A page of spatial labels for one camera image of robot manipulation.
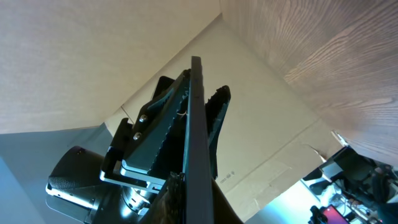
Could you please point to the cluttered background desk equipment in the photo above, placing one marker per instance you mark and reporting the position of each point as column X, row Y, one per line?
column 353, row 189

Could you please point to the blue screen Galaxy smartphone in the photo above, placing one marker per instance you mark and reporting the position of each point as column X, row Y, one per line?
column 196, row 166

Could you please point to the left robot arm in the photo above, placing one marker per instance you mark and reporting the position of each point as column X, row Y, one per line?
column 75, row 189

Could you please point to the cardboard box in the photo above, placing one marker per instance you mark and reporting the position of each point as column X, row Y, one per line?
column 270, row 139

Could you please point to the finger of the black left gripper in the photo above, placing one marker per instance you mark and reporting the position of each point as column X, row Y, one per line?
column 216, row 108
column 153, row 123

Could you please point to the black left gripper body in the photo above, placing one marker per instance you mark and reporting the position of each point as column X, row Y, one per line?
column 112, row 170

